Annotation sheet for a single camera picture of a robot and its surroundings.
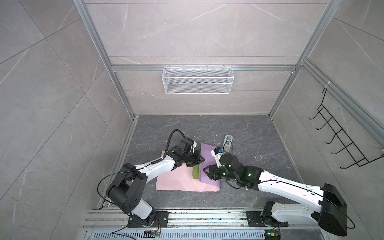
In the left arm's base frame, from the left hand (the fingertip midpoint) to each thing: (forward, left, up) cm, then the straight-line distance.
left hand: (205, 156), depth 84 cm
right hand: (-9, 0, +4) cm, 9 cm away
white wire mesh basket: (+48, +2, +19) cm, 52 cm away
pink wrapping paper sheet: (-9, +15, -9) cm, 19 cm away
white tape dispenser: (+11, -16, -8) cm, 21 cm away
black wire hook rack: (-15, -60, +22) cm, 66 cm away
